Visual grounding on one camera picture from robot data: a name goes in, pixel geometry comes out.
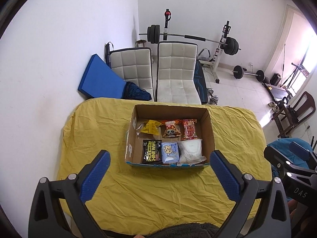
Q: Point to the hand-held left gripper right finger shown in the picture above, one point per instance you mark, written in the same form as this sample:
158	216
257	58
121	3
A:
223	176

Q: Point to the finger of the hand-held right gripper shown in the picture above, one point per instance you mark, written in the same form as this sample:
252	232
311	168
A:
277	156
303	152

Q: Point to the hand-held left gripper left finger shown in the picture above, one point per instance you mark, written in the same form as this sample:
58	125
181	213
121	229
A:
96	174

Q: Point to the white plastic packet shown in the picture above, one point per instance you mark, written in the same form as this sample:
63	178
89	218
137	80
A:
192	151

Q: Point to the red sausage snack packet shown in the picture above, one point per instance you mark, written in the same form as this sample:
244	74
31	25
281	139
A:
190	130

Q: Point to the light blue tissue pack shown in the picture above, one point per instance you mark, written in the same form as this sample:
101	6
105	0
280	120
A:
169	151

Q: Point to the black wipes packet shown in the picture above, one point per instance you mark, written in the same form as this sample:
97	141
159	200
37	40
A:
151	152

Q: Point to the red cartoon snack packet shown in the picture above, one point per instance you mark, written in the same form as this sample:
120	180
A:
171	130

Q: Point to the yellow snack packet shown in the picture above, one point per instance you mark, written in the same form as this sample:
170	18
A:
151	127

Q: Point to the cardboard box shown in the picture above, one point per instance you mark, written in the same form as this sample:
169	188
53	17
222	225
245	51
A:
171	111

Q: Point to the teal blanket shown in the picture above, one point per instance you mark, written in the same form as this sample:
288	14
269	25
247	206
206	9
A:
282	143

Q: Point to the dark wooden chair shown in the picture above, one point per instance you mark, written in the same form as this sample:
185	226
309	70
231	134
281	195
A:
305	104

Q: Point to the pale slipper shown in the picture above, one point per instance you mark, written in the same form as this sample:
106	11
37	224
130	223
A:
275	107
271	103

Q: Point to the yellow tablecloth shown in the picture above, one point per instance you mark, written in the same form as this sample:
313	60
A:
148	198

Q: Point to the treadmill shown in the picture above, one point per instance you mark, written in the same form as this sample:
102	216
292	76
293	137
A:
279	93

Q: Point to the dark grey fleece garment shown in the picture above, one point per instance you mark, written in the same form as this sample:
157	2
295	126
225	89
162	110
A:
183	234

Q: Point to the chrome dumbbell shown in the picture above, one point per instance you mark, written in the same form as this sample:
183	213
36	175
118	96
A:
210	92
214	100

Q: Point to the black box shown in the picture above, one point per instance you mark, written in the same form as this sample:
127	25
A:
275	79

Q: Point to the loose weight plates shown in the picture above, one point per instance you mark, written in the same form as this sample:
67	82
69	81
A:
266	79

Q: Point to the dark blue cloth bag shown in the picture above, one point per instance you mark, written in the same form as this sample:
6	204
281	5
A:
136	93

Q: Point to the short barbell with plates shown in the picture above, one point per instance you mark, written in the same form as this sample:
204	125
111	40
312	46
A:
238	72

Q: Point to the black weight bench pad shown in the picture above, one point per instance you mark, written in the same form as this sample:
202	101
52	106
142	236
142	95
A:
201	84

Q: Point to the window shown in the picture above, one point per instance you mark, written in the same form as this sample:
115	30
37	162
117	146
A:
310	57

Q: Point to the blue foam mat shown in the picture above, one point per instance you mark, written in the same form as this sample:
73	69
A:
99	76

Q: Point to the white barbell rack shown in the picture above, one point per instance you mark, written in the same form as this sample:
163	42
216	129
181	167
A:
218	62

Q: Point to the small white padded chair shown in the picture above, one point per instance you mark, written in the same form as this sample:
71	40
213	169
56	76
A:
128	64

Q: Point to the black and blue tube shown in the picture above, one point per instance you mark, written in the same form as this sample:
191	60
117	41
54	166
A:
108	54

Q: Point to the large white padded chair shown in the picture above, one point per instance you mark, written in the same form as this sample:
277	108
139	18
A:
175	64

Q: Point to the long barbell with plates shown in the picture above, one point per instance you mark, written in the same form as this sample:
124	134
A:
195	38

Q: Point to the door frame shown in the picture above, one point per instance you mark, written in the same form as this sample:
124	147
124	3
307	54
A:
277	42

